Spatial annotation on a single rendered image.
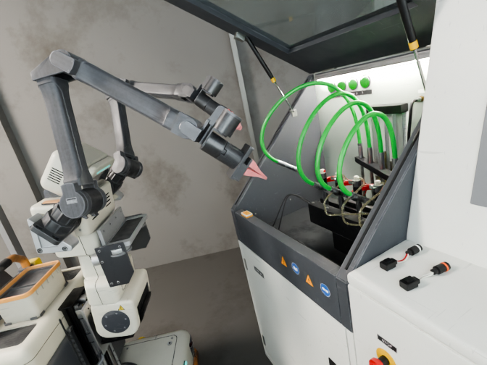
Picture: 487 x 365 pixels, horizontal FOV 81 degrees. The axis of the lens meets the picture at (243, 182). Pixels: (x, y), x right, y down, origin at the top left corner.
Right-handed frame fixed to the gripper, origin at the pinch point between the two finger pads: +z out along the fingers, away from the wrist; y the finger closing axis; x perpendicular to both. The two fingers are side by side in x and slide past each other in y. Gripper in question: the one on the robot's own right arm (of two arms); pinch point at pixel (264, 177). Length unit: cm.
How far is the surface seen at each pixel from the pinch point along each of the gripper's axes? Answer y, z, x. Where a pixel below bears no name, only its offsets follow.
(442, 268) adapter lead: 5.4, 33.7, -32.0
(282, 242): -15.1, 20.4, 5.1
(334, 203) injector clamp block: 4.9, 35.8, 15.8
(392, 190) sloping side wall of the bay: 15.4, 24.9, -16.2
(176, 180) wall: -54, 3, 185
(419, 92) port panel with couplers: 50, 32, 7
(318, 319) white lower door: -28.1, 38.3, -8.0
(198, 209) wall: -68, 34, 183
